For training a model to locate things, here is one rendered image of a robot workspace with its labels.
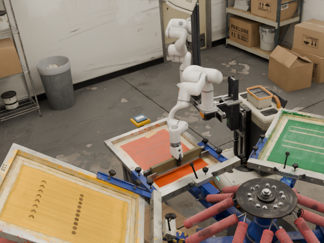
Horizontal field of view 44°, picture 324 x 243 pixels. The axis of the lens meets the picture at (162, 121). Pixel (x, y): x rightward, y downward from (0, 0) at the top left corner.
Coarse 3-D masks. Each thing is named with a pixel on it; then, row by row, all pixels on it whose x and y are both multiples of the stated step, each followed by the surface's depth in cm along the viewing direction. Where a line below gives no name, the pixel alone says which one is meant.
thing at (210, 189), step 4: (204, 184) 255; (208, 184) 255; (200, 188) 257; (204, 188) 252; (208, 188) 251; (212, 188) 251; (204, 192) 253; (208, 192) 249; (212, 192) 248; (216, 192) 247
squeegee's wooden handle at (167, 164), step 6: (192, 150) 284; (198, 150) 286; (186, 156) 282; (192, 156) 286; (162, 162) 275; (168, 162) 276; (174, 162) 278; (150, 168) 272; (156, 168) 272; (162, 168) 275; (168, 168) 278; (156, 174) 274
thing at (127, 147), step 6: (126, 144) 316; (132, 144) 315; (138, 144) 315; (126, 150) 309; (132, 150) 308; (132, 156) 302; (138, 156) 301; (138, 162) 294; (144, 162) 294; (144, 168) 288; (168, 174) 280; (174, 174) 280; (180, 174) 279; (156, 180) 275; (162, 180) 275; (168, 180) 274; (174, 180) 274; (162, 186) 270
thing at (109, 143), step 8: (160, 120) 336; (144, 128) 327; (152, 128) 332; (120, 136) 320; (128, 136) 322; (184, 136) 316; (192, 136) 312; (112, 144) 311; (192, 144) 308; (112, 152) 306; (120, 152) 301; (120, 160) 295; (216, 160) 285; (128, 168) 285; (208, 168) 276
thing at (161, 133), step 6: (162, 132) 327; (168, 132) 326; (144, 138) 321; (150, 138) 320; (156, 138) 320; (168, 138) 318; (186, 150) 302; (198, 162) 289; (204, 162) 288; (180, 168) 285; (186, 168) 284; (198, 168) 283; (186, 174) 279
